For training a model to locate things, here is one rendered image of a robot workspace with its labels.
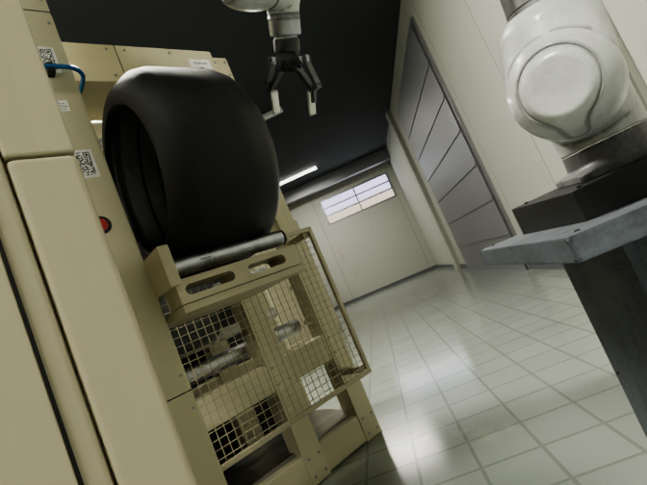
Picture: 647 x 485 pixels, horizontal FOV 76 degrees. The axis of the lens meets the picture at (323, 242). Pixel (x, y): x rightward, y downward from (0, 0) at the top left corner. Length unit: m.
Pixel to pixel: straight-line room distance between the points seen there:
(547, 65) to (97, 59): 1.40
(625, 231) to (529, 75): 0.26
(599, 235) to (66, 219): 0.64
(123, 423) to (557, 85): 0.65
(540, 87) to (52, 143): 0.60
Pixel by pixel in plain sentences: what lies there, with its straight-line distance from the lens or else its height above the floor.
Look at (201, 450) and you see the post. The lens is 1.10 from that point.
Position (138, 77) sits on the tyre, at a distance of 1.21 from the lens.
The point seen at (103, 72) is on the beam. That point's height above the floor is 1.67.
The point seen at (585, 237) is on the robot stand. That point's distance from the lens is 0.69.
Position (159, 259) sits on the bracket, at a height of 0.92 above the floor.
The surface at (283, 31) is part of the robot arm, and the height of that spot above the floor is 1.41.
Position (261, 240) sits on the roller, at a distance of 1.15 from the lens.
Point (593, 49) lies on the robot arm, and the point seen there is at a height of 0.87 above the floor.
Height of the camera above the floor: 0.72
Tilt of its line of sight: 6 degrees up
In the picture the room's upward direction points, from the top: 23 degrees counter-clockwise
